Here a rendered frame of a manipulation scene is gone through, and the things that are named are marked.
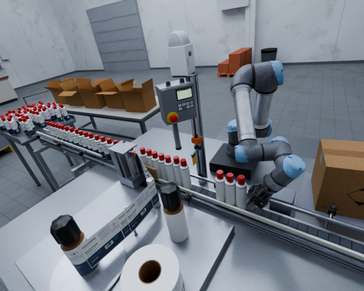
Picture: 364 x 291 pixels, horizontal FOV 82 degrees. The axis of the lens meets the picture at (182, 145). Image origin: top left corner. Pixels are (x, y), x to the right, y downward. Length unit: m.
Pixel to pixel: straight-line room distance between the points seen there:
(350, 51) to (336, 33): 0.66
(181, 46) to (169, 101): 6.64
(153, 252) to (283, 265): 0.53
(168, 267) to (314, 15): 7.69
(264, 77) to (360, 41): 7.08
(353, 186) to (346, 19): 7.06
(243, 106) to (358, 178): 0.55
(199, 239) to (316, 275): 0.47
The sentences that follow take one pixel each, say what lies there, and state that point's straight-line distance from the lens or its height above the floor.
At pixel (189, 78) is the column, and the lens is 1.06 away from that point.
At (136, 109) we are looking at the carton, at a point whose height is 0.82.
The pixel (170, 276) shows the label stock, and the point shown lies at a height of 1.02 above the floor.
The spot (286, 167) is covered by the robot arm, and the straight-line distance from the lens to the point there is 0.84.
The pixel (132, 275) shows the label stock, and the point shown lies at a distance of 0.84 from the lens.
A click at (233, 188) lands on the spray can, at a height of 1.02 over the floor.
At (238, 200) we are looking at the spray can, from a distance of 1.07.
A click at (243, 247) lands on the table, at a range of 1.07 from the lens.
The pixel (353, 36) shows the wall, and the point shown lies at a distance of 8.06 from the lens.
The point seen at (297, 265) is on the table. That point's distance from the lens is 1.07.
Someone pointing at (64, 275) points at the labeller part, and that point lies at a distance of 1.14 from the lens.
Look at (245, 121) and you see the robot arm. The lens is 0.94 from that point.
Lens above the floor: 1.73
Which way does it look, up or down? 31 degrees down
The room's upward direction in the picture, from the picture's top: 9 degrees counter-clockwise
